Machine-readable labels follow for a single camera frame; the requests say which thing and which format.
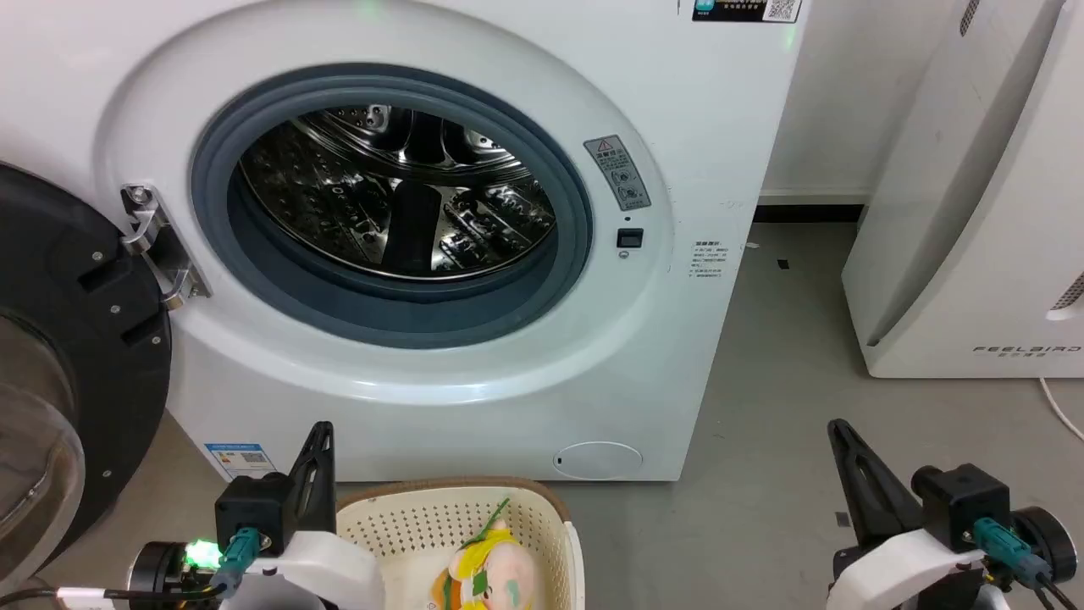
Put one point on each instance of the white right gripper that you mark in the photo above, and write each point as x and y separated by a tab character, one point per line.
906	572

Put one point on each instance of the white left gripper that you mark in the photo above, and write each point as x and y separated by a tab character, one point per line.
326	568

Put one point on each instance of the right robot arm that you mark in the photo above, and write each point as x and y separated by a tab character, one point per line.
1046	542

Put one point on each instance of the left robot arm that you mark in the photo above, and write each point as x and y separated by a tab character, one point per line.
157	572

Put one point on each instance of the yellow pink plush toy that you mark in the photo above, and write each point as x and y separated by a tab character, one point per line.
500	572

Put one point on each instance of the stainless steel washing machine drum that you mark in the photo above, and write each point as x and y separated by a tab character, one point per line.
339	195

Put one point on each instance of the black washing machine door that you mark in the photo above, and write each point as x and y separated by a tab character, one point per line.
85	254

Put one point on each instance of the blue white energy label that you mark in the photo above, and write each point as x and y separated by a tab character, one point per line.
241	460

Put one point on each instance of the cream perforated laundry basket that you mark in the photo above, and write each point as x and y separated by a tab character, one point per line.
406	521

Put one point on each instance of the grey rubber door gasket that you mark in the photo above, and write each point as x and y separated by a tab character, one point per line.
406	326

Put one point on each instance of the white front-load washing machine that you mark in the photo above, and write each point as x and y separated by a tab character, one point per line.
677	381

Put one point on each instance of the white air purifier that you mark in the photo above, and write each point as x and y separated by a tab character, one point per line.
974	254

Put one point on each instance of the oval white filter cover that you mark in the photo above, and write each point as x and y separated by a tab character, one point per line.
600	460

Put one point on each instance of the small printed text sticker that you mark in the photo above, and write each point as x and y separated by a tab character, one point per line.
709	259

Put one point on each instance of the silver metal door hinge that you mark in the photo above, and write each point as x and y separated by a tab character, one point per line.
157	241

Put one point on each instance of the black door latch socket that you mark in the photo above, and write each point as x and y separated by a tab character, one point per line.
630	238

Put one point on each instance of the grey warning sticker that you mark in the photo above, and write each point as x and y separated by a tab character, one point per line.
620	174

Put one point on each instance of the black QR code sticker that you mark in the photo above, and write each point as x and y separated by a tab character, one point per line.
737	8

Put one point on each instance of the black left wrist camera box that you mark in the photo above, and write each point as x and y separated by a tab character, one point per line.
250	504

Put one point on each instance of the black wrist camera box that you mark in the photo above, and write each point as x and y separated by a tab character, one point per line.
250	504
961	500

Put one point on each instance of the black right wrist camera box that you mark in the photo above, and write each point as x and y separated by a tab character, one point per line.
961	500

